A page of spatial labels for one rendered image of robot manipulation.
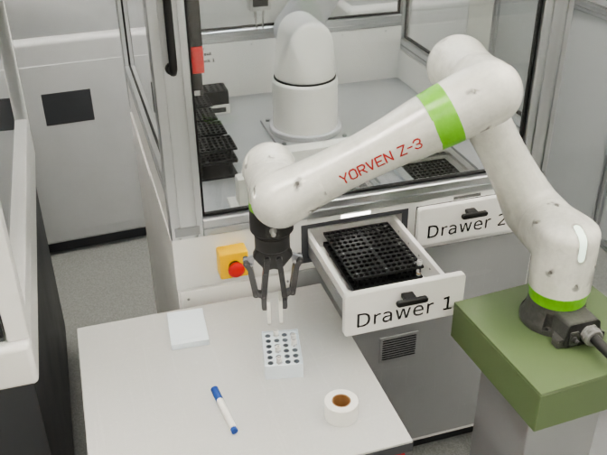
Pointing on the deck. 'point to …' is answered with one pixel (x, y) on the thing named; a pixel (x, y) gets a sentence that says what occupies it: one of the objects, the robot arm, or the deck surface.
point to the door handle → (170, 39)
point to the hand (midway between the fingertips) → (274, 308)
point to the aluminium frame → (547, 51)
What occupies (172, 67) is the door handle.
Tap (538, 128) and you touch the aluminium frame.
